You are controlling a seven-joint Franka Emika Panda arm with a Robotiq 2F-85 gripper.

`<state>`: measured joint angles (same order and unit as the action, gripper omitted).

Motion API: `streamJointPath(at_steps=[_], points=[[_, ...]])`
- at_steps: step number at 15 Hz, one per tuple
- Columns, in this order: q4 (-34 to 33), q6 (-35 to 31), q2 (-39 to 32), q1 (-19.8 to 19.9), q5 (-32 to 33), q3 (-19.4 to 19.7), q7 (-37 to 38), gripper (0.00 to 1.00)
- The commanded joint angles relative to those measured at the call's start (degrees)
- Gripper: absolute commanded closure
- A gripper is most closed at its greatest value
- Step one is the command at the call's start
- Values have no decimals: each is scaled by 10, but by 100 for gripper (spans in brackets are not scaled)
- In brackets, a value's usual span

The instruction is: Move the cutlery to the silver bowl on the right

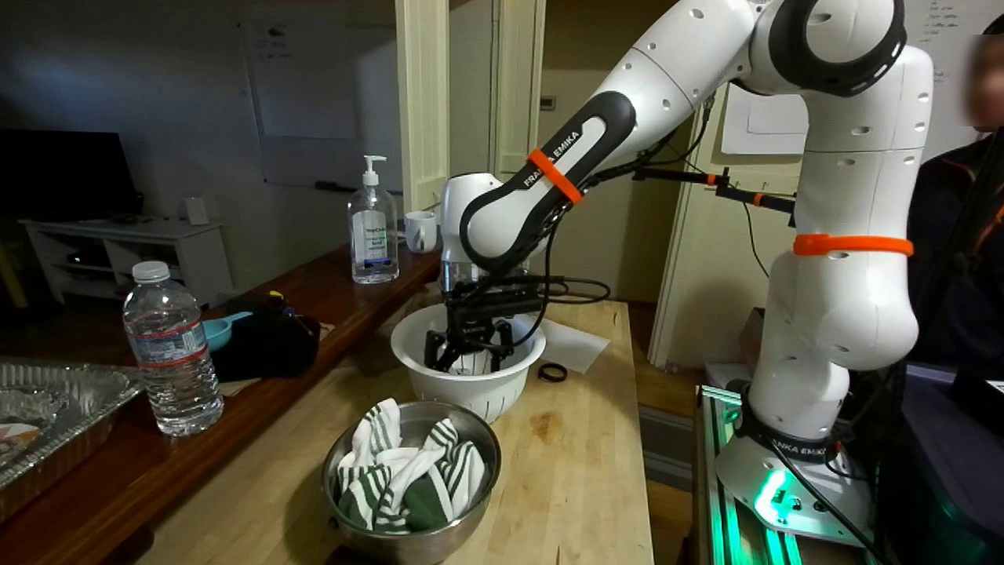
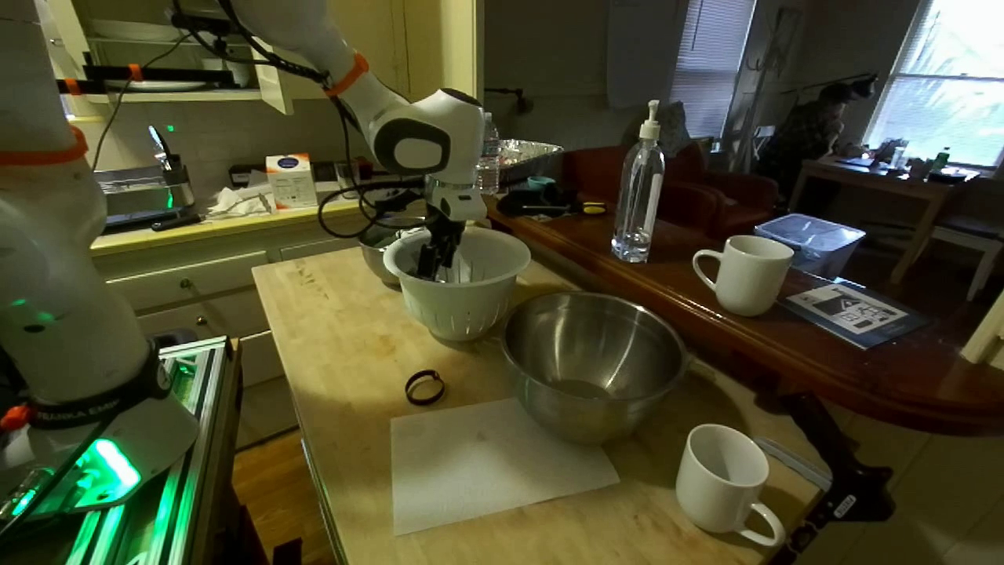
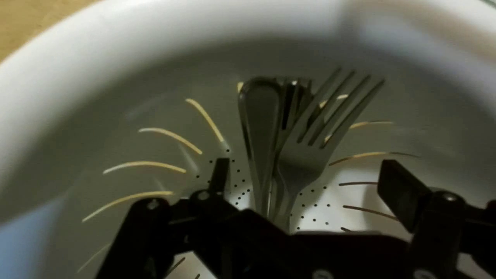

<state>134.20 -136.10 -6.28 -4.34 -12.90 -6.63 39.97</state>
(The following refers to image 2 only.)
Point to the brown wooden desk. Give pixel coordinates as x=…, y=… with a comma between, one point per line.
x=888, y=189

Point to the silver bowl holding cloth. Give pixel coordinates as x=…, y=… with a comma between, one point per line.
x=375, y=256

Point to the black camera clamp stand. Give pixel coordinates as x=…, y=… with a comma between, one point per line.
x=849, y=480

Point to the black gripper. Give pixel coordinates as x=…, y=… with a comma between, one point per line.
x=449, y=230

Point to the clear plastic container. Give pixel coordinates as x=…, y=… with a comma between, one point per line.
x=810, y=242

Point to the white paper towel roll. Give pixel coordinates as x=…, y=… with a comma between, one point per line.
x=290, y=181

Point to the printed booklet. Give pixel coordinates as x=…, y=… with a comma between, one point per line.
x=852, y=311

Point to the clear pump dispenser bottle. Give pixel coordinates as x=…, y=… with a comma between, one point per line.
x=638, y=200

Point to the black bar with orange marks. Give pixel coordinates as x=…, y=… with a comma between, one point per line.
x=158, y=77

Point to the dark wooden counter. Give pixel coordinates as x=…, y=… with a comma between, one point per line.
x=795, y=355

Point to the red armchair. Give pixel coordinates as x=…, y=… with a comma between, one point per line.
x=722, y=193

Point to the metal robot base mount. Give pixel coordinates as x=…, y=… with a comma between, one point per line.
x=158, y=490

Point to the empty silver metal bowl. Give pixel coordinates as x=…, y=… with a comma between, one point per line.
x=591, y=409

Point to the bright window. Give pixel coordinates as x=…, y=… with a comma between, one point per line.
x=946, y=82

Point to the dark seated figure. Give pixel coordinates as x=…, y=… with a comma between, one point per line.
x=819, y=131

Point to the aluminium foil tray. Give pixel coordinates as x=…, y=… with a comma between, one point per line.
x=528, y=155

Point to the clear plastic water bottle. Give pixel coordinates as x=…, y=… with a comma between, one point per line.
x=489, y=159

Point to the grey countertop appliance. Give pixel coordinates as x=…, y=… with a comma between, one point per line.
x=146, y=193

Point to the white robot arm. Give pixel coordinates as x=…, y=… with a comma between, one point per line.
x=65, y=294

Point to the white flat sheet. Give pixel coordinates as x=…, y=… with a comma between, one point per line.
x=489, y=465

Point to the cream cabinet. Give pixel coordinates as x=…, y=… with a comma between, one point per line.
x=199, y=284

